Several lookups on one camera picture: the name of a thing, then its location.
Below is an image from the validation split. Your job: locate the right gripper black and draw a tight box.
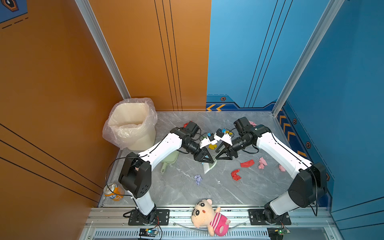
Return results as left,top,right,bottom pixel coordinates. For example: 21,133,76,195
214,135,251,161

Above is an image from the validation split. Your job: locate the green dustpan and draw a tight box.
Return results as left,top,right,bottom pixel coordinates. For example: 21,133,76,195
160,151,179,174

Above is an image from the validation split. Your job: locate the green hand brush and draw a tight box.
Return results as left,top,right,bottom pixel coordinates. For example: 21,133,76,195
202,159,217,174

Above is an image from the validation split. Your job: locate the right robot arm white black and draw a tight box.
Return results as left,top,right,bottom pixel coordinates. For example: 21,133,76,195
214,117,328,225

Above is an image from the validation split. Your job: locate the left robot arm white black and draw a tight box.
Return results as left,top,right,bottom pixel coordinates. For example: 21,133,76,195
118,121,214,224

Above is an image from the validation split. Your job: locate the yellow paper scrap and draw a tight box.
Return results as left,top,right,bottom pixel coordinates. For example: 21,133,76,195
209,144,217,150

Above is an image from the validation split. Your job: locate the red paper scrap flat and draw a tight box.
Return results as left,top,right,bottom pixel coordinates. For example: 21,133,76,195
241,160,255,168

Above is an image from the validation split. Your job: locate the purple paper scrap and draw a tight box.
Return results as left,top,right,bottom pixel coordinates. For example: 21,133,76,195
194,175,202,186

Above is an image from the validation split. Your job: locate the red paper scrap crumpled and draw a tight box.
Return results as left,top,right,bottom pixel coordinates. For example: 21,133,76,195
231,169,241,181

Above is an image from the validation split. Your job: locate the pink paper scrap right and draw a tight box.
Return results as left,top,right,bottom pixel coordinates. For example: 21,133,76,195
259,157,268,169

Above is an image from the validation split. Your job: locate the plush doll pink shirt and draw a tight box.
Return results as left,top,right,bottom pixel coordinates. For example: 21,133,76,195
191,199,231,237

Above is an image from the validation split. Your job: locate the cream trash bin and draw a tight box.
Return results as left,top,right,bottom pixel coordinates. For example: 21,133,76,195
107,102,157,151

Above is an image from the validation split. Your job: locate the clear plastic bin liner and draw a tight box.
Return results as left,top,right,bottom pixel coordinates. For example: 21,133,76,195
102,97,158,150

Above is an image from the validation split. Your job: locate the left green circuit board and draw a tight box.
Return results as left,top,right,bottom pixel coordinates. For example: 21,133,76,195
139,228,160,240

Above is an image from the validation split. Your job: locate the green circuit board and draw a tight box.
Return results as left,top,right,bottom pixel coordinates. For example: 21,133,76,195
267,228,291,240
139,228,160,240

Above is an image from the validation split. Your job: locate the right green circuit board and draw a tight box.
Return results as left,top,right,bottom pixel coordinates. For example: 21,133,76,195
267,228,291,240

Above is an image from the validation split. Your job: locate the pink scrap near wall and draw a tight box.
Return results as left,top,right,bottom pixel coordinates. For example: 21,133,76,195
279,165,286,172

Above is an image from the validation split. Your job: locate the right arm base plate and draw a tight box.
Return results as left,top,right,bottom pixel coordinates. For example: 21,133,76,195
248,209,292,226

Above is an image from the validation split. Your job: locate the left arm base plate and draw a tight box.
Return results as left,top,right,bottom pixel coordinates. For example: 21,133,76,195
128,209,170,226

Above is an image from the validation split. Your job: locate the aluminium front rail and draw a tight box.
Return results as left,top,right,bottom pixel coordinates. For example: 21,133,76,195
78,206,344,240

